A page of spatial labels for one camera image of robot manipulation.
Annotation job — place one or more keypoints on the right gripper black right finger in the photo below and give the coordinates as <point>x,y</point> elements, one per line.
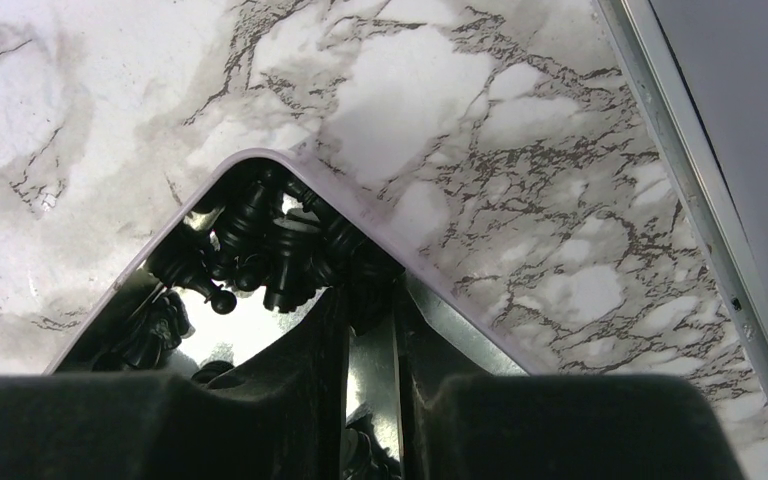
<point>458,421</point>

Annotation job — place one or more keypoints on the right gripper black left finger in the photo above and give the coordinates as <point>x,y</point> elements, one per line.
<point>280,415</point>

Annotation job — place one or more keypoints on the white box of black pieces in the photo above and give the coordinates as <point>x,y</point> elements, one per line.
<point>272,233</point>

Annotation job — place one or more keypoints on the aluminium table edge rail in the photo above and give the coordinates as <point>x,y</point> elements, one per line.
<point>660,86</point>

